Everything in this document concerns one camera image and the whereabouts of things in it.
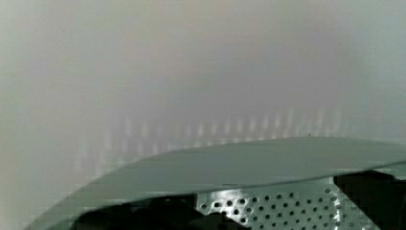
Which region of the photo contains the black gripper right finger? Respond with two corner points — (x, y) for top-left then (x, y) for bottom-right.
(333, 171), (406, 230)

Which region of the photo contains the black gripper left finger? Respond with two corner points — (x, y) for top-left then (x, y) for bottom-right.
(71, 195), (249, 230)

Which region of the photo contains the green plastic strainer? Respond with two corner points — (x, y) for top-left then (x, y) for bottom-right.
(24, 137), (405, 230)

